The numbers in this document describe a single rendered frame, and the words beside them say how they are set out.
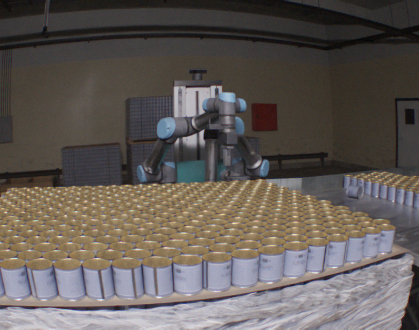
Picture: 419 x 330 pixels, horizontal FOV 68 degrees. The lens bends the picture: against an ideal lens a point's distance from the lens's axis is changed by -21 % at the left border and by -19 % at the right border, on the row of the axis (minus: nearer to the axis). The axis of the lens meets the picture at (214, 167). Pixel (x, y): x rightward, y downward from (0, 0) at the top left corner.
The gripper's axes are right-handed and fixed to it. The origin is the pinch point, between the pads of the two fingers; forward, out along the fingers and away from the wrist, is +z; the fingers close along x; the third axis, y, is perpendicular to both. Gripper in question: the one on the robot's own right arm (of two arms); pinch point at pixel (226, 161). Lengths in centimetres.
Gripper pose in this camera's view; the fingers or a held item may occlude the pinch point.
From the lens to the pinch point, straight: 173.5
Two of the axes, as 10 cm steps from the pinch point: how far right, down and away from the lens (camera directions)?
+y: 9.5, -0.3, 3.2
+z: -0.1, 9.9, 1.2
